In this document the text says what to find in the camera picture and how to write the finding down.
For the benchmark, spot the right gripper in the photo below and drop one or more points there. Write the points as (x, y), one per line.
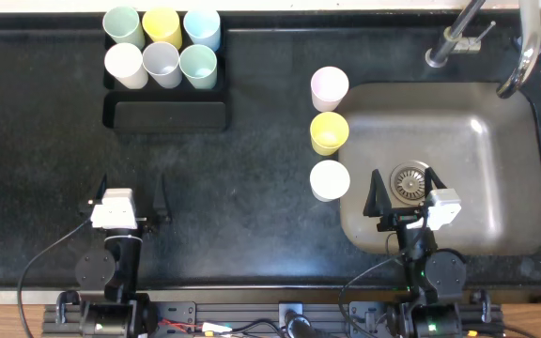
(395, 219)

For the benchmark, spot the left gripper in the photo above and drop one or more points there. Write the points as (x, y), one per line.
(146, 224)

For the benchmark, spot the white cup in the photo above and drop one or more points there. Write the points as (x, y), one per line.
(122, 62)
(329, 179)

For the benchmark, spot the yellow cup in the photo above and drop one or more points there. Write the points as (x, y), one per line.
(329, 131)
(160, 23)

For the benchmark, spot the pink cup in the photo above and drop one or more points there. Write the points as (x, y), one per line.
(329, 84)

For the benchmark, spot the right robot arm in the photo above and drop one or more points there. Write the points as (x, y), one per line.
(444, 274)

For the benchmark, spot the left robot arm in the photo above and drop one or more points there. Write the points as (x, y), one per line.
(127, 263)

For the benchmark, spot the steel sink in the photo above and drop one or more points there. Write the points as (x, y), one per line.
(486, 164)

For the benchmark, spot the black tray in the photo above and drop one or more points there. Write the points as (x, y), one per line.
(169, 115)

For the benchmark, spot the grey cup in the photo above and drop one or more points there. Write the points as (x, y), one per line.
(161, 60)

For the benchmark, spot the green cup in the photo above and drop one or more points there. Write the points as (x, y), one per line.
(197, 63)
(121, 23)

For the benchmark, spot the steel tap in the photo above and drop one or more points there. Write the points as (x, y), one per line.
(529, 51)

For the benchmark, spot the blue cup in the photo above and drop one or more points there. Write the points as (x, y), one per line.
(201, 26)

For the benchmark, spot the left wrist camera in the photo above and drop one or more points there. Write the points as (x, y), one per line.
(114, 211)

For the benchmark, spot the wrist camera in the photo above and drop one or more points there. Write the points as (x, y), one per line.
(443, 209)
(114, 211)

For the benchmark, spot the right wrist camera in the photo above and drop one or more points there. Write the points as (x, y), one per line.
(443, 209)

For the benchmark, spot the mounting rail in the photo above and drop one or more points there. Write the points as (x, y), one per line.
(251, 317)

